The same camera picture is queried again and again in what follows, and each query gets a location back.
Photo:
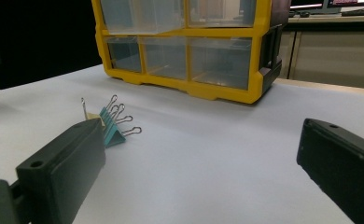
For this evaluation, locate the transparent plastic organizer drawer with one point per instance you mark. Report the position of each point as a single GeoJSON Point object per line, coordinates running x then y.
{"type": "Point", "coordinates": [139, 18]}

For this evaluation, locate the teal binder clip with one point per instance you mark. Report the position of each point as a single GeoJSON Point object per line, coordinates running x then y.
{"type": "Point", "coordinates": [114, 140]}
{"type": "Point", "coordinates": [102, 110]}
{"type": "Point", "coordinates": [108, 122]}
{"type": "Point", "coordinates": [104, 114]}

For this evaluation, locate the yellow black drawer organizer cabinet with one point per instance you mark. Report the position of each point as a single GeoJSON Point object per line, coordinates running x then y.
{"type": "Point", "coordinates": [220, 93]}

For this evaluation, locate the beige office desk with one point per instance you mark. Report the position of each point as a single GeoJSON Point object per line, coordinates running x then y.
{"type": "Point", "coordinates": [335, 56]}

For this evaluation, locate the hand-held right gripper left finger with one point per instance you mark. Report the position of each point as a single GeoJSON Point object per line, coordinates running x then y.
{"type": "Point", "coordinates": [62, 165]}

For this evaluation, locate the set of clear cabinet drawers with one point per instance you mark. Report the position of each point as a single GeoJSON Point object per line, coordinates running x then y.
{"type": "Point", "coordinates": [220, 62]}

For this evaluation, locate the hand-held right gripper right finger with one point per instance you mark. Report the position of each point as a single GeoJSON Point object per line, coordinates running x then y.
{"type": "Point", "coordinates": [342, 161]}

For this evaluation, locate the black keyboard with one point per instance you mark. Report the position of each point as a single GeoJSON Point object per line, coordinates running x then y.
{"type": "Point", "coordinates": [360, 12]}

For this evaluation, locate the computer monitor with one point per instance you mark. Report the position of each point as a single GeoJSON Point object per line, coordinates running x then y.
{"type": "Point", "coordinates": [306, 3]}
{"type": "Point", "coordinates": [354, 2]}

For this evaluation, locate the beige binder clip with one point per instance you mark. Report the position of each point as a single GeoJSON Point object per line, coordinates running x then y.
{"type": "Point", "coordinates": [93, 115]}

